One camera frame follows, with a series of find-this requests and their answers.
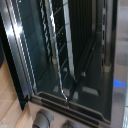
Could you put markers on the black toaster oven body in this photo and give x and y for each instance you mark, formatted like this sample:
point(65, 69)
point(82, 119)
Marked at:
point(60, 112)

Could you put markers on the grey oven knob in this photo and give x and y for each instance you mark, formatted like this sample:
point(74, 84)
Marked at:
point(42, 119)
point(71, 124)

